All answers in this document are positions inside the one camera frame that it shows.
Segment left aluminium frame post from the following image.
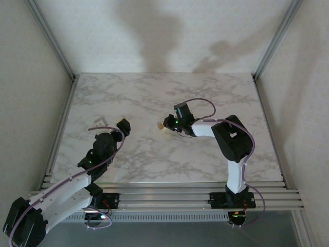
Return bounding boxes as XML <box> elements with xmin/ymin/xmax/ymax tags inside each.
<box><xmin>24</xmin><ymin>0</ymin><xmax>77</xmax><ymax>80</ymax></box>

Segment aluminium frame post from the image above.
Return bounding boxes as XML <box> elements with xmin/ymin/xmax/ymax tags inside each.
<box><xmin>24</xmin><ymin>0</ymin><xmax>77</xmax><ymax>80</ymax></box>
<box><xmin>252</xmin><ymin>0</ymin><xmax>304</xmax><ymax>80</ymax></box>

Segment left aluminium side rail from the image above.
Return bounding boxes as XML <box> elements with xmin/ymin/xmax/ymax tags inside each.
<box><xmin>41</xmin><ymin>76</ymin><xmax>79</xmax><ymax>191</ymax></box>

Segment aluminium side rail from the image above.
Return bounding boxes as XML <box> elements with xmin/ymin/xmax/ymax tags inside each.
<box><xmin>41</xmin><ymin>76</ymin><xmax>79</xmax><ymax>191</ymax></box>
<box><xmin>253</xmin><ymin>74</ymin><xmax>288</xmax><ymax>190</ymax></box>

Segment grey slotted cable duct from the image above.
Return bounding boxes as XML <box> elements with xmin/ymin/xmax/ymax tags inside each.
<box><xmin>61</xmin><ymin>212</ymin><xmax>230</xmax><ymax>222</ymax></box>

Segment aluminium rail beam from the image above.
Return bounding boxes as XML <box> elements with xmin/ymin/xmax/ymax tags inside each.
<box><xmin>24</xmin><ymin>181</ymin><xmax>306</xmax><ymax>213</ymax></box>

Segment right aluminium frame post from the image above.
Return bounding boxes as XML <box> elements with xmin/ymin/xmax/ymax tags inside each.
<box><xmin>252</xmin><ymin>0</ymin><xmax>304</xmax><ymax>80</ymax></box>

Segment round cable port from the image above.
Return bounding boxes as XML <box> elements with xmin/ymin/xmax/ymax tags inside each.
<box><xmin>84</xmin><ymin>211</ymin><xmax>112</xmax><ymax>230</ymax></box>
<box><xmin>228</xmin><ymin>210</ymin><xmax>249</xmax><ymax>228</ymax></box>

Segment right aluminium side rail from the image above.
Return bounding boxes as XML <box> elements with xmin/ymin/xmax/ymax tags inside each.
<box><xmin>253</xmin><ymin>74</ymin><xmax>288</xmax><ymax>190</ymax></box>

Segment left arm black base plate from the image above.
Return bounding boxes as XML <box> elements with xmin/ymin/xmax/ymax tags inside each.
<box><xmin>101</xmin><ymin>192</ymin><xmax>121</xmax><ymax>209</ymax></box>

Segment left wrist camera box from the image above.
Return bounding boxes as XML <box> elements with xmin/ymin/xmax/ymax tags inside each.
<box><xmin>93</xmin><ymin>117</ymin><xmax>109</xmax><ymax>129</ymax></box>

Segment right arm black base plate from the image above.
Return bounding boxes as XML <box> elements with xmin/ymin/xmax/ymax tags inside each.
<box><xmin>210</xmin><ymin>191</ymin><xmax>257</xmax><ymax>209</ymax></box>

